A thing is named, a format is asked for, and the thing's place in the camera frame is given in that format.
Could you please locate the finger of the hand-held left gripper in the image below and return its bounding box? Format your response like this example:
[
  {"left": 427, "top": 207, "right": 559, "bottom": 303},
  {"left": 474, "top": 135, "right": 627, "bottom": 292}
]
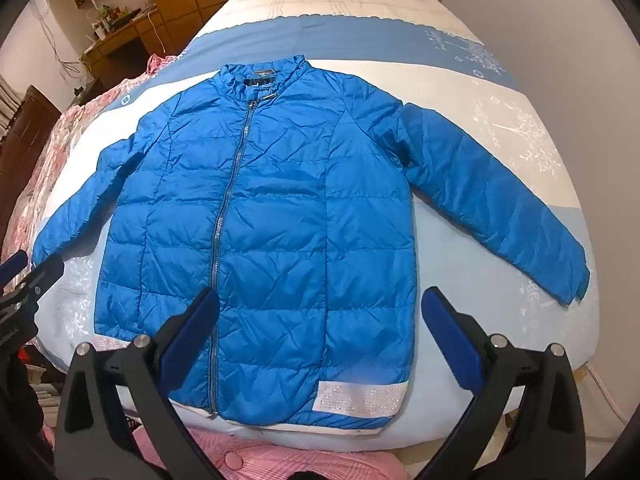
[
  {"left": 15, "top": 257, "right": 65, "bottom": 302},
  {"left": 0, "top": 250, "right": 29, "bottom": 288}
]

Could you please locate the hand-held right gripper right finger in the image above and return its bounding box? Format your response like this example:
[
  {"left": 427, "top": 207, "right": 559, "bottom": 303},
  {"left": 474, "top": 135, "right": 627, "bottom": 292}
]
[{"left": 415, "top": 287, "right": 586, "bottom": 480}]

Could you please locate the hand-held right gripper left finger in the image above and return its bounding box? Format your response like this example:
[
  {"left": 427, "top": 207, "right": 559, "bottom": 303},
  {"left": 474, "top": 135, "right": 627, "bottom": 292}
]
[{"left": 56, "top": 286, "right": 224, "bottom": 480}]

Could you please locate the blue puffer jacket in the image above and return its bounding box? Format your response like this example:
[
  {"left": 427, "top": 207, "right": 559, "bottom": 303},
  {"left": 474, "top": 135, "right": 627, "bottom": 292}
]
[{"left": 31, "top": 62, "right": 591, "bottom": 433}]

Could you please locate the dark wooden headboard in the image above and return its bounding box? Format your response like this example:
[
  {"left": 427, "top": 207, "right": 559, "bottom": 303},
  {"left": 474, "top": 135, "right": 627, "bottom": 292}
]
[{"left": 0, "top": 85, "right": 63, "bottom": 233}]

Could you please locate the pink floral quilt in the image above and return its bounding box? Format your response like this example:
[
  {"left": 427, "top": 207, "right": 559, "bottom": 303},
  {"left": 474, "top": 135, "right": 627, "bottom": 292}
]
[{"left": 0, "top": 52, "right": 176, "bottom": 351}]

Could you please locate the person's pink checked clothing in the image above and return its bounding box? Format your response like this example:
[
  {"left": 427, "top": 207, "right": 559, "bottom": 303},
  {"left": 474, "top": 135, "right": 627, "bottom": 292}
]
[{"left": 42, "top": 422, "right": 411, "bottom": 480}]

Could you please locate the beige curtain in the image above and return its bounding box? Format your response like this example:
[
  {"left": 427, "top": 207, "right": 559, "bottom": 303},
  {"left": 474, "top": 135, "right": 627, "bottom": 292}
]
[{"left": 0, "top": 75, "right": 26, "bottom": 136}]

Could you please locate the wooden desk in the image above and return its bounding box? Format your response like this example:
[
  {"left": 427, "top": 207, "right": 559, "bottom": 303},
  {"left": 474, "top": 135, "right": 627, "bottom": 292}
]
[{"left": 80, "top": 7, "right": 171, "bottom": 88}]

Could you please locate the pink checked cloth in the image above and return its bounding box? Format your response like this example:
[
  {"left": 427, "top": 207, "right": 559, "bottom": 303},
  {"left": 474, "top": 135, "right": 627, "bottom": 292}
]
[{"left": 146, "top": 52, "right": 177, "bottom": 75}]

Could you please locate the clutter of small desk items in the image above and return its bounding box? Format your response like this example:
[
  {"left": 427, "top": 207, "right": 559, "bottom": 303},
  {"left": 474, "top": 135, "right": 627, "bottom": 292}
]
[{"left": 90, "top": 2, "right": 157, "bottom": 41}]

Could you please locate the blue and white printed blanket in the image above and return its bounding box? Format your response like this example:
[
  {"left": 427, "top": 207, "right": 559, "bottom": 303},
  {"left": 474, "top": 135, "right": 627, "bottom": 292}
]
[{"left": 30, "top": 0, "right": 601, "bottom": 453}]

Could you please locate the white cord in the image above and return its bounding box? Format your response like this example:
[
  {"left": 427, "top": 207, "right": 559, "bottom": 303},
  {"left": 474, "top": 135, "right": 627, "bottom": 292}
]
[{"left": 582, "top": 360, "right": 632, "bottom": 443}]

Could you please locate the thin wall cable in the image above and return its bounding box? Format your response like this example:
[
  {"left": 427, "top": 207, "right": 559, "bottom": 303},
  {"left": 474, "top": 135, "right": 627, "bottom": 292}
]
[{"left": 37, "top": 10, "right": 83, "bottom": 81}]

